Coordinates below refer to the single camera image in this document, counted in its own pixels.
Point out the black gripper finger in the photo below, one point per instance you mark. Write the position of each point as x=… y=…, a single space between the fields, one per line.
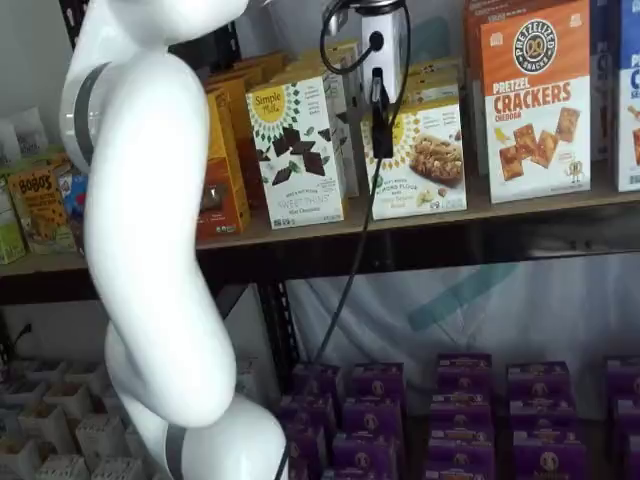
x=383 y=125

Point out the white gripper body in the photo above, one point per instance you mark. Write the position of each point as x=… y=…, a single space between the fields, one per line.
x=387 y=50

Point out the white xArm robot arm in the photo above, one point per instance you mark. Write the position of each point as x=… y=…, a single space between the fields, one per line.
x=150 y=210

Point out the white yellow almond flour bars box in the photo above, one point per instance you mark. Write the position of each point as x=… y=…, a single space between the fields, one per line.
x=425 y=185
x=435 y=85

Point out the orange pretzel crackers box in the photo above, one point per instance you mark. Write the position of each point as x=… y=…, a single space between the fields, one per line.
x=537 y=100
x=472 y=75

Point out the white Simple Mills sweet thins box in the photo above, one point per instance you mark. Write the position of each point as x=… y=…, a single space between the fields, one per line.
x=295 y=175

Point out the orange yellow snack box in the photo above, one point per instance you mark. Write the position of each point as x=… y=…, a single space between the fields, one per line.
x=222 y=170
x=250 y=70

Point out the wooden shelf board under cracker boxes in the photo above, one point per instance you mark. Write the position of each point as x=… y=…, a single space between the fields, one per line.
x=500 y=210

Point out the dark blue box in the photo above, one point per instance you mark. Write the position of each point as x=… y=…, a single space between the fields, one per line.
x=604 y=75

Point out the blue white cracker box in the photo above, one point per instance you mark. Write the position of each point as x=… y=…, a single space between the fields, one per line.
x=630 y=100

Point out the purple Annie's hidden veggies box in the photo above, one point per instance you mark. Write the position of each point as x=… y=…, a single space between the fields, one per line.
x=460 y=460
x=465 y=375
x=461 y=412

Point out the orange Bobo's box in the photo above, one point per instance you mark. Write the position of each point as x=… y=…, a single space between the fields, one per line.
x=42 y=210

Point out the wooden shelf board under Bobo's box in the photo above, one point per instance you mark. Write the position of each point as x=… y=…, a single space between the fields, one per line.
x=45 y=265

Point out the black shelf beam under Bobo's box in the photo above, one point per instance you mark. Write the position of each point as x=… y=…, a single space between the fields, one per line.
x=45 y=290

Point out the green snack box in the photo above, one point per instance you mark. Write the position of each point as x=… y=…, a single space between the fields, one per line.
x=10 y=225

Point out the small white open box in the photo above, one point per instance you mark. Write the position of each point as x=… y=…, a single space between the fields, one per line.
x=17 y=460
x=62 y=469
x=67 y=397
x=117 y=470
x=47 y=425
x=100 y=440

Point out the blue red snack package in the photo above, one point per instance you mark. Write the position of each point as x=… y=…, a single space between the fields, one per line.
x=75 y=200

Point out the white pouch bag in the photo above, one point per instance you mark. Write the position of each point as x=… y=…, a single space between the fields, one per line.
x=30 y=135

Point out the black shelf post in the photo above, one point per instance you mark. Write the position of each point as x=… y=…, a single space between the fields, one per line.
x=280 y=340

